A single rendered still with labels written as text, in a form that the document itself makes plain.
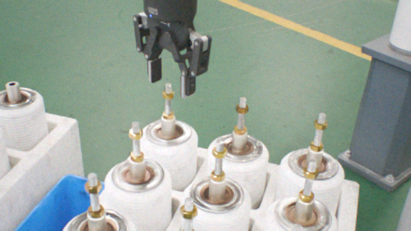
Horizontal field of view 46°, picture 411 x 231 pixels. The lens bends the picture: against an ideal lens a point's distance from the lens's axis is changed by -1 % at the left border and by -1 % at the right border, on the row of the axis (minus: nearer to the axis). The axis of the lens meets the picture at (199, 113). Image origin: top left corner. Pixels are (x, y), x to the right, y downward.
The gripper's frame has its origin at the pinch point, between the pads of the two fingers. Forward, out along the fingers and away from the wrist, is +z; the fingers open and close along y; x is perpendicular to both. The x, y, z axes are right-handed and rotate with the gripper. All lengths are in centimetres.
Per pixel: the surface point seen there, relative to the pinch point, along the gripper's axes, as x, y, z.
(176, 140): -1.0, 2.3, 9.4
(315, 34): 111, -36, 36
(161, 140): -2.7, 0.6, 9.4
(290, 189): 4.5, 20.4, 12.0
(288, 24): 112, -48, 36
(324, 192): 6.4, 24.9, 11.2
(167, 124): -1.0, 0.2, 7.4
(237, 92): 55, -28, 35
